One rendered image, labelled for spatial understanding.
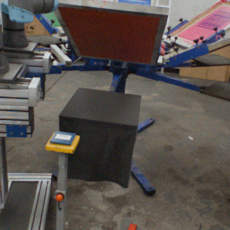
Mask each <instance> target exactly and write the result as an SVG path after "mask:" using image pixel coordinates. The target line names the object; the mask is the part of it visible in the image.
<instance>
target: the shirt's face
mask: <svg viewBox="0 0 230 230"><path fill-rule="evenodd" d="M140 98H141V96H140V95H134V94H126V93H119V92H111V91H103V90H96V89H88V88H81V87H79V88H78V90H77V91H76V92H75V94H74V95H73V97H72V98H71V100H70V101H69V102H68V104H67V105H66V107H65V108H64V109H63V110H62V112H61V113H60V115H61V116H68V117H75V118H82V119H89V120H97V121H107V122H115V123H122V124H129V125H137V124H138V116H139V108H140Z"/></svg>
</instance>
